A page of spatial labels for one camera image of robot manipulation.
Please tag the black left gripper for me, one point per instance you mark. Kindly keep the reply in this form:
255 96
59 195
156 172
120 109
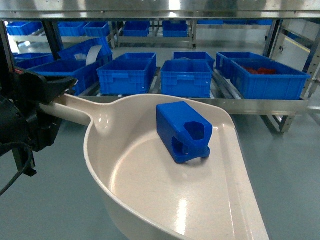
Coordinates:
24 127

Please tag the blue plastic block part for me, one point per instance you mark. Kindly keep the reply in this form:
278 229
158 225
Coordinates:
184 132

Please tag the beige plastic dustpan tray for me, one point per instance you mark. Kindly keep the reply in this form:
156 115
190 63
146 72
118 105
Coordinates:
147 195

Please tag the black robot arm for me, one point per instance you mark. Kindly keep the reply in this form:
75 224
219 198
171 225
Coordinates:
7 60

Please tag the blue bin far left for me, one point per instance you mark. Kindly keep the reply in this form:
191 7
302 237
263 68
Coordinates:
85 74

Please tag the white curved plastic strip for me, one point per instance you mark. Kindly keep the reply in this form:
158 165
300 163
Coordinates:
93 54

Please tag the tilted blue bin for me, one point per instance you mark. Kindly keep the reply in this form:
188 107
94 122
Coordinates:
80 51

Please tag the blue bin front left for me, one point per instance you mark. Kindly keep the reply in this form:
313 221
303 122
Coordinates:
126 77

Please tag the blue bin rear left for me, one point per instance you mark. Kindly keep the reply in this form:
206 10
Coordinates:
139 55

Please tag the blue bin front centre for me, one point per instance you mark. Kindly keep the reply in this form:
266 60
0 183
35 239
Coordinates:
186 78

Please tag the blue bin rear centre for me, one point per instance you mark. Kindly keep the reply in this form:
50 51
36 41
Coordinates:
194 55

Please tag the blue bin rear right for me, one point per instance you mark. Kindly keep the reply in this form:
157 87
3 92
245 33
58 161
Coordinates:
223 60

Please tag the blue bin with red parts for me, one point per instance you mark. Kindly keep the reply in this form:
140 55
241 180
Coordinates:
259 79

